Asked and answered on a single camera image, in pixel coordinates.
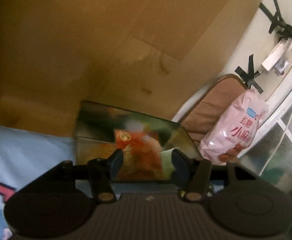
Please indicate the wooden headboard panel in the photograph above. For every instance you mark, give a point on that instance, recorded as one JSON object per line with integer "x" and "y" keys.
{"x": 148, "y": 56}

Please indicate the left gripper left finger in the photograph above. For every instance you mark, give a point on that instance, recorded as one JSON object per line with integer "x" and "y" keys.
{"x": 106, "y": 168}

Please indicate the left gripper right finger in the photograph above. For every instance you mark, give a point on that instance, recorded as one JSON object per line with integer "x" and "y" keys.
{"x": 185, "y": 168}

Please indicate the pink fried-twist snack bag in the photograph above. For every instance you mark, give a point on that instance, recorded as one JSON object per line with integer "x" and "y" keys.
{"x": 235, "y": 129}

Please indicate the dark sheep-print cardboard box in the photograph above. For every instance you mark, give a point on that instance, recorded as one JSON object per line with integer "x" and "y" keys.
{"x": 147, "y": 141}

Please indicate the white power strip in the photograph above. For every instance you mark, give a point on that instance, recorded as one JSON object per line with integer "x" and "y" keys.
{"x": 277, "y": 60}

